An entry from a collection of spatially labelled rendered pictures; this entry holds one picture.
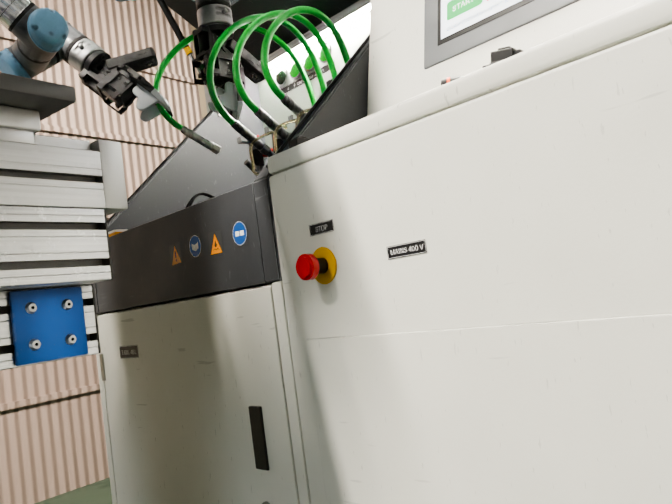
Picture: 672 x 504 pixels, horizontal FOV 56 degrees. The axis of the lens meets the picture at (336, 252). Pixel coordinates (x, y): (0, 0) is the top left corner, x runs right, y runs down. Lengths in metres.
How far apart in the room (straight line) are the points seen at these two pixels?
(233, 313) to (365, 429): 0.32
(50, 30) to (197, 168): 0.51
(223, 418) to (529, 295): 0.62
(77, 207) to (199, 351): 0.43
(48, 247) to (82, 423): 2.76
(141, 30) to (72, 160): 3.43
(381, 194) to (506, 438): 0.32
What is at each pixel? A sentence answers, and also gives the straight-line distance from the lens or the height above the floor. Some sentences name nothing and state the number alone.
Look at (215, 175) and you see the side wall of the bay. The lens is 1.74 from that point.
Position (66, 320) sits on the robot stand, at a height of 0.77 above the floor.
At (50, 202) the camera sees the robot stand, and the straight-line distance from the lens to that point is 0.81.
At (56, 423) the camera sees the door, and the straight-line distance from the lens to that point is 3.46.
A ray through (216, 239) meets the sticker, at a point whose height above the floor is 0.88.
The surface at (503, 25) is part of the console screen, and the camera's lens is 1.03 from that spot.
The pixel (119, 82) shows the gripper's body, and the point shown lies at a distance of 1.52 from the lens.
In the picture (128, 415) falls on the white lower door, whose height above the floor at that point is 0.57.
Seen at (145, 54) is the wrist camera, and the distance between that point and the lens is 1.56.
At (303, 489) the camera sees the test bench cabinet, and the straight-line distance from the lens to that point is 1.00.
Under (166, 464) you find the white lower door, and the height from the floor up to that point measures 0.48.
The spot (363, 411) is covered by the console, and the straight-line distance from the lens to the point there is 0.86.
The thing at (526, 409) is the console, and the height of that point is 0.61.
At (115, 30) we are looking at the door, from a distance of 4.13.
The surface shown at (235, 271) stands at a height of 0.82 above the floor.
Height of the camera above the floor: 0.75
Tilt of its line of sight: 4 degrees up
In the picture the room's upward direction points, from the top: 8 degrees counter-clockwise
